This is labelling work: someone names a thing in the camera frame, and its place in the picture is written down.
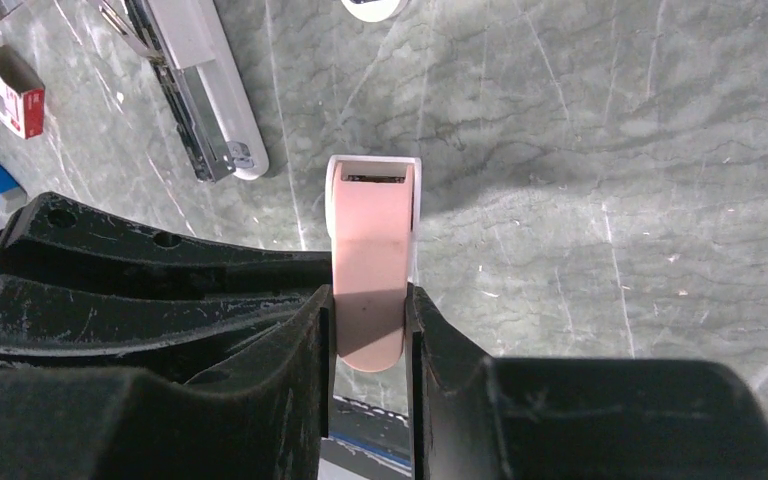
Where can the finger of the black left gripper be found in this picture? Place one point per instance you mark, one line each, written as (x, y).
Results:
(231, 330)
(60, 255)

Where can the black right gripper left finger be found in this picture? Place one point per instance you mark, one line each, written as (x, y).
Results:
(260, 414)

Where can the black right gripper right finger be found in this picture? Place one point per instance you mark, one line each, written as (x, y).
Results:
(475, 416)

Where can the small blue block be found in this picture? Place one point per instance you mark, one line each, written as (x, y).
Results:
(12, 194)

